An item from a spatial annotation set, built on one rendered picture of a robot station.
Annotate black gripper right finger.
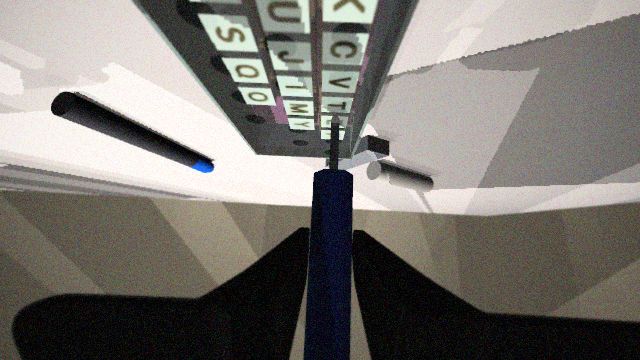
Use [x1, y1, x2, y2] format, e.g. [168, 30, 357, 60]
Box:
[352, 230, 640, 360]

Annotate grey keyboard with keys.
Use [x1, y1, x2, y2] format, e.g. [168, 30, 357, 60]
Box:
[128, 0, 422, 160]

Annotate black stylus with blue tip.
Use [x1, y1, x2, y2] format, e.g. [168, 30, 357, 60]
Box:
[51, 91, 215, 173]

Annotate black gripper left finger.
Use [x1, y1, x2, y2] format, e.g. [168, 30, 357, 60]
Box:
[12, 227, 310, 360]

